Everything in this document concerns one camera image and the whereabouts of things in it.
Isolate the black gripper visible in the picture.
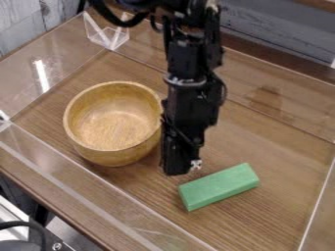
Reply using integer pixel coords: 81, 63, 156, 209
161, 79, 226, 176

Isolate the green rectangular block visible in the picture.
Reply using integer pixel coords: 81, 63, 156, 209
177, 163, 260, 212

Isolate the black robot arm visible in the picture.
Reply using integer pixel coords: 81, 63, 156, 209
87, 0, 226, 176

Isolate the brown wooden bowl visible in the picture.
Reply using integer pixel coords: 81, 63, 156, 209
62, 80, 162, 167

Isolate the clear acrylic tray wall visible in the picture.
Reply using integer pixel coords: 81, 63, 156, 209
0, 118, 217, 251

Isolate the clear acrylic corner bracket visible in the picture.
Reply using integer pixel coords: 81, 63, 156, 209
82, 12, 129, 51

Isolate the black metal frame with bolt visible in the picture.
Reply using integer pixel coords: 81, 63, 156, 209
29, 218, 81, 251

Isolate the black cable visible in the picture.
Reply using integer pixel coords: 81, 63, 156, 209
0, 221, 47, 251

